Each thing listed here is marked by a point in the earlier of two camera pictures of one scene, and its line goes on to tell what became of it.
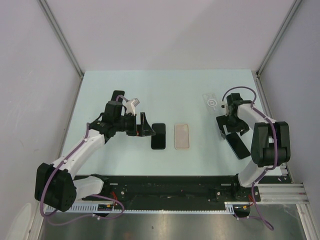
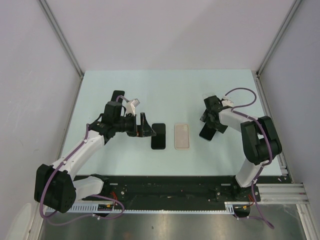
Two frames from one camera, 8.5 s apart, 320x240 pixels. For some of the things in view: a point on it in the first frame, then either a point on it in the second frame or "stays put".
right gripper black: [241, 127] -> [205, 118]
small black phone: [116, 93] stays put
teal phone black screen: [237, 145] -> [207, 133]
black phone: [158, 140] stays put
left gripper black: [146, 130] stays put
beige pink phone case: [181, 136] stays put
